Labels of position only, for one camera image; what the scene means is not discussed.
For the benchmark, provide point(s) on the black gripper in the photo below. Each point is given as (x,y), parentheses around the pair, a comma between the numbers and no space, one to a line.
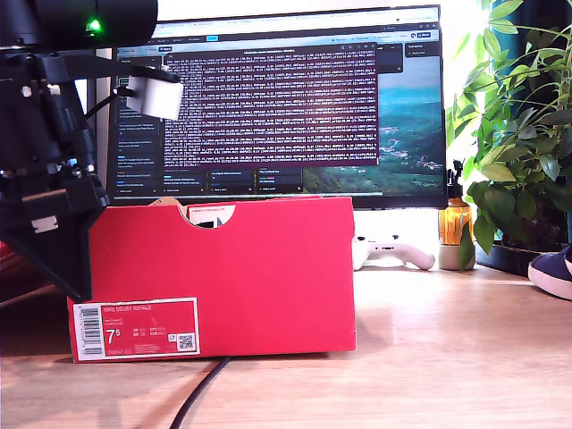
(44,176)

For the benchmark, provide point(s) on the red cardboard shoebox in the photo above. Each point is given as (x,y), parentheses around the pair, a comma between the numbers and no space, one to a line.
(268,277)

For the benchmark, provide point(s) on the red shoebox lid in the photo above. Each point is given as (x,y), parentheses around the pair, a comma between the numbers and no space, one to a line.
(6,254)

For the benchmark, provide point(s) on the brown packing paper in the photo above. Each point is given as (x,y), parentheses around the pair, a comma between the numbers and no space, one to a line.
(167,202)

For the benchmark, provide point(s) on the wide black computer monitor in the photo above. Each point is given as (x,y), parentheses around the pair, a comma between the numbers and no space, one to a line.
(290,111)

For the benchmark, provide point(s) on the white game controller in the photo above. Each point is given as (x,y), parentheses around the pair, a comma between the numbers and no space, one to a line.
(402,254)

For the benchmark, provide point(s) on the small white pot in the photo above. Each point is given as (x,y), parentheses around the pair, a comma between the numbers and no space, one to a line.
(449,259)

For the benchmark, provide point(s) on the amber pump bottle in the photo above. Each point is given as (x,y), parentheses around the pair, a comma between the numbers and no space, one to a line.
(453,221)

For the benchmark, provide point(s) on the green leafy houseplant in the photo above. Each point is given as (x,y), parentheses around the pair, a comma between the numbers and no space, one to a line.
(496,172)

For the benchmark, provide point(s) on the black rectangular planter tray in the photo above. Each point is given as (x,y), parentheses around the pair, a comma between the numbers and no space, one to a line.
(514,261)

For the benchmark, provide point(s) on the dark teal curtain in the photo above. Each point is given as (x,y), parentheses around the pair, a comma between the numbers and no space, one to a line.
(545,13)

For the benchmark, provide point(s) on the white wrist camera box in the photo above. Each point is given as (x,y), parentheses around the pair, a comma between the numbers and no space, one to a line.
(156,96)

